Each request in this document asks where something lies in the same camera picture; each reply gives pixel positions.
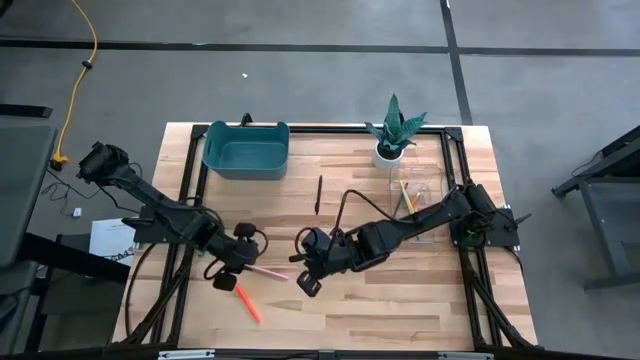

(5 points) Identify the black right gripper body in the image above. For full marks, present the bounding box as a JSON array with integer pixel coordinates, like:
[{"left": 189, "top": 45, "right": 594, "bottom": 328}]
[{"left": 288, "top": 226, "right": 361, "bottom": 299}]

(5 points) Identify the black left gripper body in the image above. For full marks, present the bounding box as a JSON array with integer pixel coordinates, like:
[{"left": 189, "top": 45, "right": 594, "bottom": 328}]
[{"left": 212, "top": 222, "right": 271, "bottom": 293}]

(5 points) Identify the pink pen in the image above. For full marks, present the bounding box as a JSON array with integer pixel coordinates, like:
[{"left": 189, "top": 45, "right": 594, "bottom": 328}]
[{"left": 247, "top": 263, "right": 290, "bottom": 281}]

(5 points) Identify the orange-red pen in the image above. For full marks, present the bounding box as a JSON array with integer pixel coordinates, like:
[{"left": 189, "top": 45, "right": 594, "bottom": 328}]
[{"left": 233, "top": 283, "right": 263, "bottom": 325}]

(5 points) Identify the dark brown pencil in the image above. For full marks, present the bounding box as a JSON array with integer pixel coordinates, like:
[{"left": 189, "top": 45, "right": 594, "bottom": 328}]
[{"left": 393, "top": 182, "right": 409, "bottom": 219}]

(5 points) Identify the yellow pencil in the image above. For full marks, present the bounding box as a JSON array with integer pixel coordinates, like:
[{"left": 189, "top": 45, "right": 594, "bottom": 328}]
[{"left": 398, "top": 178, "right": 416, "bottom": 215}]

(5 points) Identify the clear plastic tray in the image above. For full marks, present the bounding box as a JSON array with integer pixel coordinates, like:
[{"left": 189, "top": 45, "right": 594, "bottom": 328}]
[{"left": 388, "top": 162, "right": 449, "bottom": 246}]

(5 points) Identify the teal plastic bin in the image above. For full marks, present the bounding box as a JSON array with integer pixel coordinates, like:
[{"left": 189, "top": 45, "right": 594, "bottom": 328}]
[{"left": 202, "top": 120, "right": 291, "bottom": 181}]

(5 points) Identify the white plant pot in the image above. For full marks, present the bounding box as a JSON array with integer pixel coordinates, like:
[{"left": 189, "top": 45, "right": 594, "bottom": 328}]
[{"left": 372, "top": 139, "right": 407, "bottom": 171}]

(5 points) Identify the white paper sheet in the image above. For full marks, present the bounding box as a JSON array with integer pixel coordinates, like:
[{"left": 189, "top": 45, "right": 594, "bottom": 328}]
[{"left": 88, "top": 217, "right": 137, "bottom": 267}]

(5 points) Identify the green snake plant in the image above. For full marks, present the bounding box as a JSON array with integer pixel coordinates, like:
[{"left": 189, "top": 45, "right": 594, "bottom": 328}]
[{"left": 364, "top": 93, "right": 429, "bottom": 154}]

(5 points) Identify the grey desk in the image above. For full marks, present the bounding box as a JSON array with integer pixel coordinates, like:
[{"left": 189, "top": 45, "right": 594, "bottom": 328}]
[{"left": 0, "top": 124, "right": 59, "bottom": 271}]

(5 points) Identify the dark metal cart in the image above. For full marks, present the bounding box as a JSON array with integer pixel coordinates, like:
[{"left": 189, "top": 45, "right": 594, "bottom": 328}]
[{"left": 551, "top": 124, "right": 640, "bottom": 291}]

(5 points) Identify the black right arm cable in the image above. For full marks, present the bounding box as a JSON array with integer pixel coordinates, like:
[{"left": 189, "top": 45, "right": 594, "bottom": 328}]
[{"left": 333, "top": 188, "right": 404, "bottom": 241}]

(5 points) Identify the silver metal bracket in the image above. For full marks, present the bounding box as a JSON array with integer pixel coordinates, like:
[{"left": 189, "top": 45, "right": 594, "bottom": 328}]
[
  {"left": 157, "top": 349, "right": 216, "bottom": 360},
  {"left": 438, "top": 351, "right": 495, "bottom": 360}
]

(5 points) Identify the black metal table frame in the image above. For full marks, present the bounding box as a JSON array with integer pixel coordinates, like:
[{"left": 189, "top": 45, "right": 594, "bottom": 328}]
[{"left": 112, "top": 122, "right": 539, "bottom": 351}]

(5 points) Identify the thin black floor cable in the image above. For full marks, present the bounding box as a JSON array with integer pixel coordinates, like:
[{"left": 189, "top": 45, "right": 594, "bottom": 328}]
[{"left": 40, "top": 161, "right": 151, "bottom": 216}]

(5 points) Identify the yellow extension cable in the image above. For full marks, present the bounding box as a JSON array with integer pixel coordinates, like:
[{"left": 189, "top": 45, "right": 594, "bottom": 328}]
[{"left": 49, "top": 0, "right": 99, "bottom": 171}]

